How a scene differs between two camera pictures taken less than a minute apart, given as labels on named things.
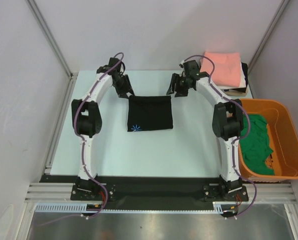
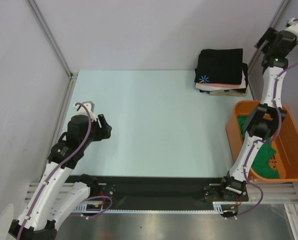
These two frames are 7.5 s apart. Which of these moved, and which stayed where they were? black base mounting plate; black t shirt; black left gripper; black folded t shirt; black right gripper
Moved: black t shirt; black left gripper; black right gripper
Stayed: black base mounting plate; black folded t shirt
